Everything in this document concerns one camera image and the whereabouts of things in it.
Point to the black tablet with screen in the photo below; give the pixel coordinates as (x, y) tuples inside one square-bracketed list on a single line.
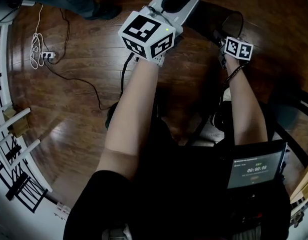
[(255, 170)]

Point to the person's shoe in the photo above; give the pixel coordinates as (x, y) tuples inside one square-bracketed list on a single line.
[(220, 114), (111, 116)]

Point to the person's black clothing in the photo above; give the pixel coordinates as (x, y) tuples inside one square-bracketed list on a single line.
[(173, 184)]

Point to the person's left shoe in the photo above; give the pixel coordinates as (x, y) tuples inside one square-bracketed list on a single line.
[(111, 116)]

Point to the light wooden furniture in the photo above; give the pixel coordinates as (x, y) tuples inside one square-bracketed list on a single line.
[(304, 181)]

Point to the person's right forearm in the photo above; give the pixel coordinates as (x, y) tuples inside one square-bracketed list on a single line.
[(244, 104)]

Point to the small wooden box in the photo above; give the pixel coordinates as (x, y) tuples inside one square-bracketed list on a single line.
[(17, 124)]

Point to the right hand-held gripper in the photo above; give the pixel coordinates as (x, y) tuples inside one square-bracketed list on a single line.
[(239, 48)]

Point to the black wastebasket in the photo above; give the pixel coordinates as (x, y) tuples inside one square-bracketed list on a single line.
[(206, 16)]

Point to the person's left forearm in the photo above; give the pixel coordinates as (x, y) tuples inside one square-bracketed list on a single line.
[(133, 109)]

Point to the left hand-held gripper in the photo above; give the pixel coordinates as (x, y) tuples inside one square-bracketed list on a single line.
[(146, 34)]

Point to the white power strip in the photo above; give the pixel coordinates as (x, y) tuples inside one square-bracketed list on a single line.
[(48, 55)]

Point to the white slatted rack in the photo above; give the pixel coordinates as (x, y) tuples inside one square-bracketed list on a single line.
[(8, 144)]

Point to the black metal chair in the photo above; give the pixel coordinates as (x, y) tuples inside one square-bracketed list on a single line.
[(294, 124)]

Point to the person's right shoe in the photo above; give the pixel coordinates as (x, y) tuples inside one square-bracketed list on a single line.
[(220, 114)]

